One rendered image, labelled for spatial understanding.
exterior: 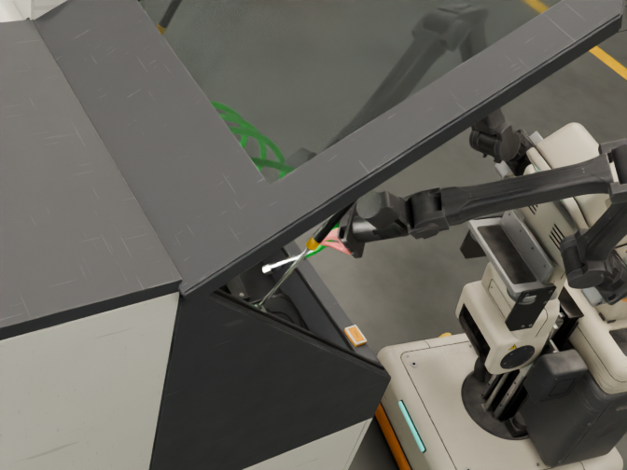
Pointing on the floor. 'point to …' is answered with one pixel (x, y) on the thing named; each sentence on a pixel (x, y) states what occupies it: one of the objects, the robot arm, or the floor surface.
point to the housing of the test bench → (73, 280)
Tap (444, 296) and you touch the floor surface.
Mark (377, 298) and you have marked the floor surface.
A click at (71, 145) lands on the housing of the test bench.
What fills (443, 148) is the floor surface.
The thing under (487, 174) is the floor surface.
